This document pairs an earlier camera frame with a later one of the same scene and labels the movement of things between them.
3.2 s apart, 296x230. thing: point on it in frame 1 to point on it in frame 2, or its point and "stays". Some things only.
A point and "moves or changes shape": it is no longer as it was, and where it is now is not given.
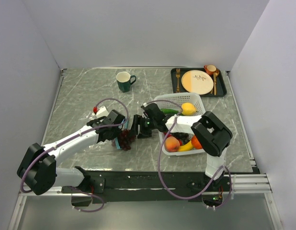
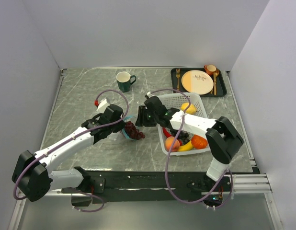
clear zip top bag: x=107 y=144 to x=133 y=119
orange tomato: x=196 y=143 stays
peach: x=172 y=144 stays
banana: x=187 y=146 stays
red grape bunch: x=125 y=138 moves or changes shape
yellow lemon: x=188 y=109 stays
